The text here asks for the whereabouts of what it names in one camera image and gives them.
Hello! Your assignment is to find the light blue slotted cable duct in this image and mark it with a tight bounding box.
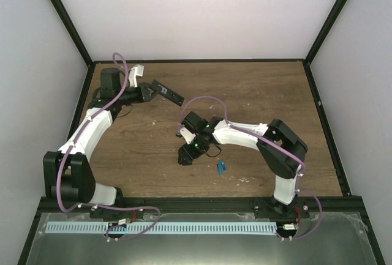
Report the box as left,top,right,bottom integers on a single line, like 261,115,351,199
45,222,277,236

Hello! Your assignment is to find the grey metal front plate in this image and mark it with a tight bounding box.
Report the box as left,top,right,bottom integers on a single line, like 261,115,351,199
26,212,376,264

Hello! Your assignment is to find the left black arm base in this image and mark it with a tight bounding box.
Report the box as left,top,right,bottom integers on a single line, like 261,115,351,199
87,195,146,219

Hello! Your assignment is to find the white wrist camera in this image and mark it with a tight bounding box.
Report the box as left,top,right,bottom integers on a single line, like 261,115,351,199
128,64,144,88
176,127,196,144

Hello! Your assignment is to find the black remote control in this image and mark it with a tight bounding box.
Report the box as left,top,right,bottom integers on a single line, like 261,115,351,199
151,80,184,106

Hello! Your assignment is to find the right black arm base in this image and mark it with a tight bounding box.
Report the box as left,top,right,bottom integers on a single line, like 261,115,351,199
252,194,309,219

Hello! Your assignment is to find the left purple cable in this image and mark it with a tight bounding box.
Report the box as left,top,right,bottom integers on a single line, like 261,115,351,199
57,52,162,242

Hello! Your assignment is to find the black aluminium frame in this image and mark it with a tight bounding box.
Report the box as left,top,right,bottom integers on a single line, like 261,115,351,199
17,0,385,265

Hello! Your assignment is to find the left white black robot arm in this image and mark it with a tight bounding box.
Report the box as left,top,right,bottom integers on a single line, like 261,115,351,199
43,64,157,218

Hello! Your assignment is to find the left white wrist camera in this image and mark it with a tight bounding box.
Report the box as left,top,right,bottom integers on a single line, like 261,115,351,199
128,64,144,88

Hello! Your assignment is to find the blue battery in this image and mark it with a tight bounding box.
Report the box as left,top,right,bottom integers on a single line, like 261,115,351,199
217,163,223,175
220,160,227,171

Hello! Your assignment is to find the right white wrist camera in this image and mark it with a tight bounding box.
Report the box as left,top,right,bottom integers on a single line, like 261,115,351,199
176,127,196,144

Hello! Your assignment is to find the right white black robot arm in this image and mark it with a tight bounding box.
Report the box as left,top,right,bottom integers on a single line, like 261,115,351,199
176,111,308,218

